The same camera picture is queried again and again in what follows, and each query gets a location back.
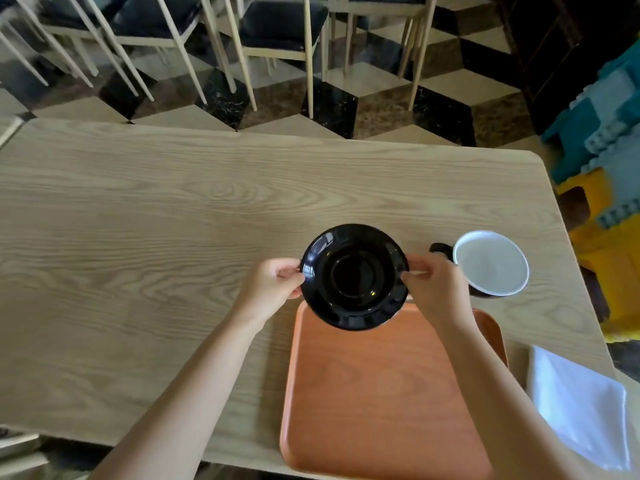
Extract person's right hand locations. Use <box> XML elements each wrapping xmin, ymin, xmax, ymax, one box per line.
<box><xmin>401</xmin><ymin>252</ymin><xmax>479</xmax><ymax>336</ymax></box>

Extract person's left hand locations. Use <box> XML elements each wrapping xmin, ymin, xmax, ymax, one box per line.
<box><xmin>234</xmin><ymin>258</ymin><xmax>306</xmax><ymax>336</ymax></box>

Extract black saucer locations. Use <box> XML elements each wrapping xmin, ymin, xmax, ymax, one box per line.
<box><xmin>300</xmin><ymin>224</ymin><xmax>411</xmax><ymax>331</ymax></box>

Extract person's left forearm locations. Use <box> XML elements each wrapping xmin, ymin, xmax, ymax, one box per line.
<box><xmin>88</xmin><ymin>315</ymin><xmax>266</xmax><ymax>480</ymax></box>

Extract person's right forearm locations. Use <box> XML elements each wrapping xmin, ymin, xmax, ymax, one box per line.
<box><xmin>431</xmin><ymin>312</ymin><xmax>593</xmax><ymax>480</ymax></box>

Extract black cup with white inside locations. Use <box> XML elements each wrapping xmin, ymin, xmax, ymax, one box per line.
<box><xmin>429</xmin><ymin>230</ymin><xmax>530</xmax><ymax>299</ymax></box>

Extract orange wooden tray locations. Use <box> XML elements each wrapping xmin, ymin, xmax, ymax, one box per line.
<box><xmin>279</xmin><ymin>299</ymin><xmax>510</xmax><ymax>480</ymax></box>

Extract white folded napkin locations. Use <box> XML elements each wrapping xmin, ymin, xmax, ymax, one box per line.
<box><xmin>527</xmin><ymin>345</ymin><xmax>632</xmax><ymax>473</ymax></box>

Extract grey foam mats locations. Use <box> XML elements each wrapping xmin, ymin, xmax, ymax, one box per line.
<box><xmin>584</xmin><ymin>120</ymin><xmax>640</xmax><ymax>231</ymax></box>

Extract teal foam mats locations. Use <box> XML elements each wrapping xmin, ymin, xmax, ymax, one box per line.
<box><xmin>541</xmin><ymin>41</ymin><xmax>640</xmax><ymax>184</ymax></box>

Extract white chair with dark seat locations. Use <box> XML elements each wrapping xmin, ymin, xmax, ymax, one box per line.
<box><xmin>325</xmin><ymin>0</ymin><xmax>440</xmax><ymax>112</ymax></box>
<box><xmin>40</xmin><ymin>0</ymin><xmax>238</xmax><ymax>105</ymax></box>
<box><xmin>220</xmin><ymin>0</ymin><xmax>332</xmax><ymax>119</ymax></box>
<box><xmin>0</xmin><ymin>0</ymin><xmax>101</xmax><ymax>89</ymax></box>

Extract dark wooden cabinet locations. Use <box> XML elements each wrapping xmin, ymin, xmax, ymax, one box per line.
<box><xmin>499</xmin><ymin>0</ymin><xmax>640</xmax><ymax>136</ymax></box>

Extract light wooden chair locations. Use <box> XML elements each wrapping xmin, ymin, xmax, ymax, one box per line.
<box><xmin>0</xmin><ymin>429</ymin><xmax>52</xmax><ymax>480</ymax></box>

